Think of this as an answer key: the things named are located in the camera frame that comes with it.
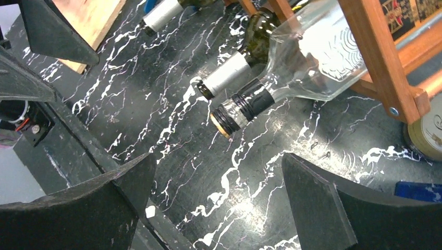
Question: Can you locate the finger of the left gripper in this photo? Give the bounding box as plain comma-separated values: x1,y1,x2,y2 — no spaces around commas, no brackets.
19,0,99,65
1,47,57,102

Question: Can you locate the dark bottle grey cap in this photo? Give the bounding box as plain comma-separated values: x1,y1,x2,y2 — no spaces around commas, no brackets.
197,7,280,100

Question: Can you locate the brown wooden wine rack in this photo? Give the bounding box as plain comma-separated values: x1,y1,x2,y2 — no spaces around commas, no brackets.
223,0,442,126

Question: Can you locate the dark bottle silver cap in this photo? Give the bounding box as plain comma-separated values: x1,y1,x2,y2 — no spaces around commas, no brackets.
139,0,216,36

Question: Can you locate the clear square bottle dark cap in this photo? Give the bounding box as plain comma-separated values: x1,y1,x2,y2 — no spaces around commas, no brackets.
210,1,367,137

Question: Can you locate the dark bottle gold cap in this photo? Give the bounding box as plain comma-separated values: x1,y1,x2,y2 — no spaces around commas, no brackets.
403,95,441,162

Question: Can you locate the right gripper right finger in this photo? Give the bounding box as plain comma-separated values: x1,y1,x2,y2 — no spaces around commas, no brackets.
281,153,441,249

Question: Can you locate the brown wooden board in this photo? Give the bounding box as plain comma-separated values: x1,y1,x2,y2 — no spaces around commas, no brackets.
52,0,127,75

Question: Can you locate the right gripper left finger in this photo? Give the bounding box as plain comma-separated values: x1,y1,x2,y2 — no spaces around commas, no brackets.
1,154,156,249

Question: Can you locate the blue square glass bottle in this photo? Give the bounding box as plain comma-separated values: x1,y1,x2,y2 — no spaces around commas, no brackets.
394,181,441,203

